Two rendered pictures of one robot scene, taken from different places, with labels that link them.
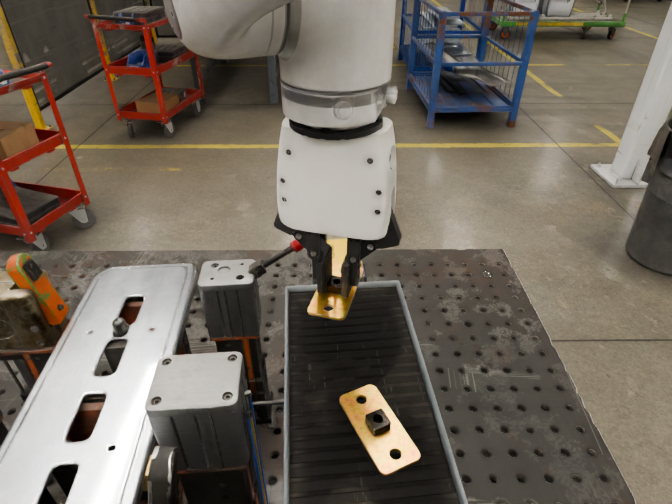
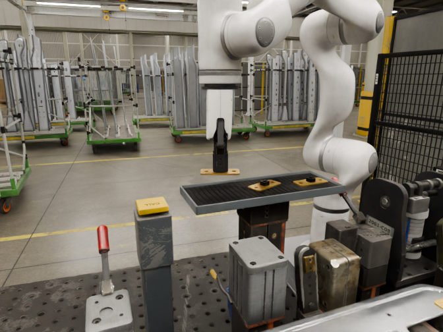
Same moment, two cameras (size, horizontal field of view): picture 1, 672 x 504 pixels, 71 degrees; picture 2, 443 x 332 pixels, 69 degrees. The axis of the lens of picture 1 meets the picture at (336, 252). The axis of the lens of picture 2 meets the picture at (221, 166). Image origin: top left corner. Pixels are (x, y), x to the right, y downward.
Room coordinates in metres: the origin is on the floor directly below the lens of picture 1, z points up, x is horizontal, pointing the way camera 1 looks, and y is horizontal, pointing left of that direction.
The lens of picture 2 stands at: (0.55, 0.64, 1.41)
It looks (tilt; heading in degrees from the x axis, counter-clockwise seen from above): 15 degrees down; 254
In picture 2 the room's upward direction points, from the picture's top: straight up
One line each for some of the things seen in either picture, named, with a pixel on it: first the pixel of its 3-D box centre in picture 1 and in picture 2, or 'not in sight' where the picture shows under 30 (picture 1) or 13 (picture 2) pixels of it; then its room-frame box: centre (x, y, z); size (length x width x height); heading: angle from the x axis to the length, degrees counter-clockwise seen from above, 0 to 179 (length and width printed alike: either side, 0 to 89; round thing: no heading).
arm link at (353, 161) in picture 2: not in sight; (343, 175); (-0.11, -0.21, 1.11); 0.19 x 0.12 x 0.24; 117
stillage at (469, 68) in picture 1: (462, 57); not in sight; (4.71, -1.20, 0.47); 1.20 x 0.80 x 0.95; 2
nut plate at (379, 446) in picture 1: (377, 423); (264, 183); (0.25, -0.04, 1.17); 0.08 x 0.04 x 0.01; 25
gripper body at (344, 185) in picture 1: (336, 170); (220, 110); (0.37, 0.00, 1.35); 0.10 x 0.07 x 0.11; 75
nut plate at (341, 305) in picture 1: (336, 285); (219, 169); (0.37, 0.00, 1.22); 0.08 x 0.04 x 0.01; 164
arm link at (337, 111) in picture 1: (338, 97); (219, 78); (0.37, 0.00, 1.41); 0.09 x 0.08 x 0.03; 75
